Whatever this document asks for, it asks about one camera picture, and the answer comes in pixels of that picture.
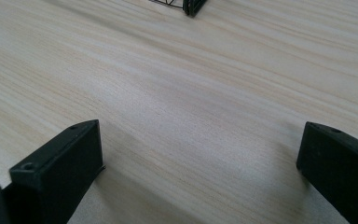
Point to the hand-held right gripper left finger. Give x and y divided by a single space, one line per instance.
62 161

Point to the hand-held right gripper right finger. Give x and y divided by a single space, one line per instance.
341 168

